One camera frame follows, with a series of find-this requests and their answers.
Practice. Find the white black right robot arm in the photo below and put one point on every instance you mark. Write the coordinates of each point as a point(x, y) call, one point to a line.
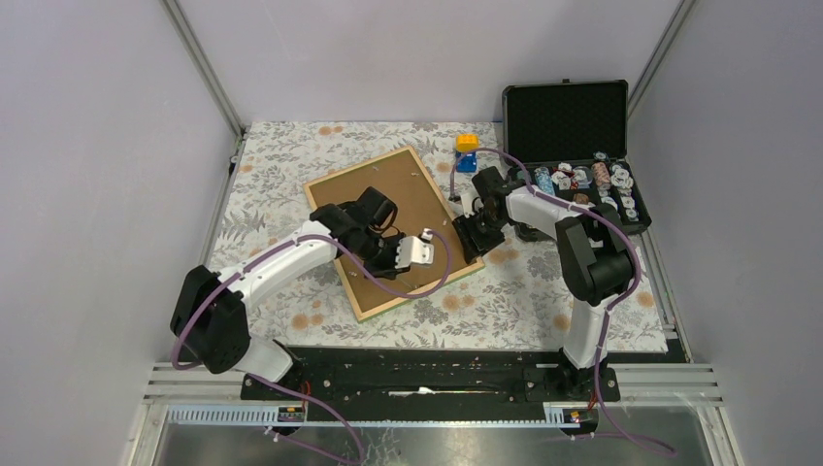
point(599, 264)

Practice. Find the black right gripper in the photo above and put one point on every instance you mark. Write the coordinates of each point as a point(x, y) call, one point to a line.
point(464, 227)

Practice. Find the blue toy brick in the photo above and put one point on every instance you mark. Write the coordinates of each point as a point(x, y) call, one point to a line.
point(466, 162)

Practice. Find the green wooden picture frame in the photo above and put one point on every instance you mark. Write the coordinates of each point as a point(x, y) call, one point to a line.
point(424, 289)

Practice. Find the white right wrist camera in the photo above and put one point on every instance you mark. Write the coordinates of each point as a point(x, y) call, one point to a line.
point(455, 203)

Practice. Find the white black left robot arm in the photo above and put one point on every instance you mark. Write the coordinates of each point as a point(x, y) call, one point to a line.
point(210, 319)

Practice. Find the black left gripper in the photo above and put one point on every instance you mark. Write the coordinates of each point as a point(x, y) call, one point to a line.
point(388, 269)

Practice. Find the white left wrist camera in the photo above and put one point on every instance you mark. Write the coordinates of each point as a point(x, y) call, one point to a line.
point(415, 250)

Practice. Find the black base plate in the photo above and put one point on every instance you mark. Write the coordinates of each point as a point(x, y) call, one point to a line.
point(455, 384)

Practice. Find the black poker chip case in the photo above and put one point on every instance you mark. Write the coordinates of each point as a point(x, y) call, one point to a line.
point(580, 124)

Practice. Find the yellow toy brick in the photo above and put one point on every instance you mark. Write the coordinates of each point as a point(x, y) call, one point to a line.
point(467, 142)

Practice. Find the floral tablecloth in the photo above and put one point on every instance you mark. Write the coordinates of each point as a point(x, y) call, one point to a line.
point(517, 301)

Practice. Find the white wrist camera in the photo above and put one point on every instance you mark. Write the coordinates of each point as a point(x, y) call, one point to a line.
point(455, 203)
point(415, 250)

